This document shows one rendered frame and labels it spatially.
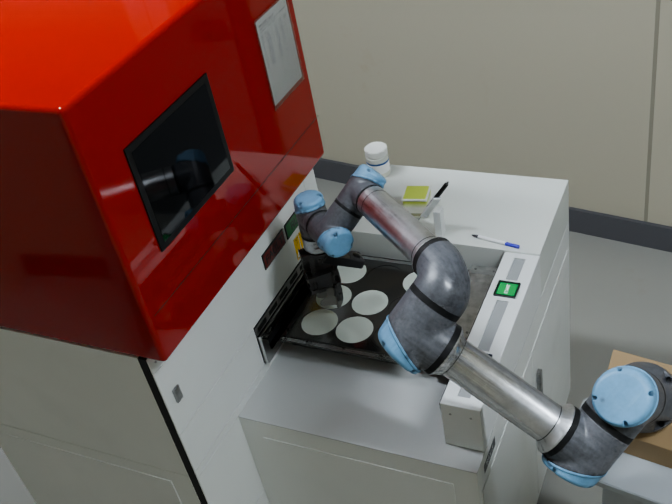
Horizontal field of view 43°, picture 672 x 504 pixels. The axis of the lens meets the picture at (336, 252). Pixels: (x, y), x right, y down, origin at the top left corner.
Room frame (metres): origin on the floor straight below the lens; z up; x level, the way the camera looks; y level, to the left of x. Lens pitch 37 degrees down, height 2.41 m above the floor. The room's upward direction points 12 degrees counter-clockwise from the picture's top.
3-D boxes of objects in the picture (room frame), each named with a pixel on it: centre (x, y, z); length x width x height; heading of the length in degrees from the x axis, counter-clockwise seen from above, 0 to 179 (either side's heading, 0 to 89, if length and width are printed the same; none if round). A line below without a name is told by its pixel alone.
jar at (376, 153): (2.27, -0.19, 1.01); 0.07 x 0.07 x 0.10
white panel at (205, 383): (1.71, 0.23, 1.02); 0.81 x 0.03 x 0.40; 149
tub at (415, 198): (2.03, -0.26, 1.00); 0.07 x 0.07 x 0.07; 68
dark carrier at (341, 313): (1.75, -0.06, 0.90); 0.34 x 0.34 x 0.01; 59
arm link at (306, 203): (1.72, 0.04, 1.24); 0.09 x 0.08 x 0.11; 19
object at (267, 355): (1.85, 0.13, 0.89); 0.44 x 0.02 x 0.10; 149
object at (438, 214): (1.91, -0.28, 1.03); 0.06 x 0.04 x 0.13; 59
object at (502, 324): (1.51, -0.34, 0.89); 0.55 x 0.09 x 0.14; 149
